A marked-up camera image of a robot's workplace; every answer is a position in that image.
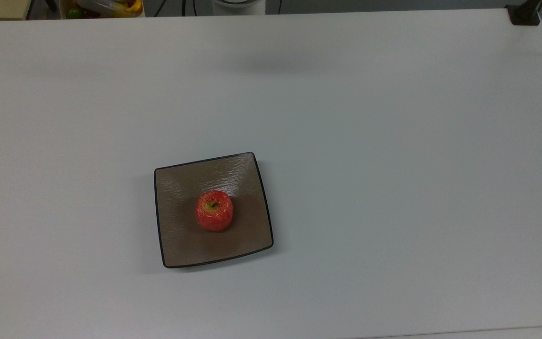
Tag red apple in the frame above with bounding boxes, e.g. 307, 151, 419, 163
195, 190, 234, 233

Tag clear box of toy fruit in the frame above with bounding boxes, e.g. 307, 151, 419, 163
59, 0, 144, 19

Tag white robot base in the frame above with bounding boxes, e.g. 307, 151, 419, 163
211, 0, 267, 16

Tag square brown ceramic plate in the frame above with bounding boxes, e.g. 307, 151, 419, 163
153, 152, 274, 269

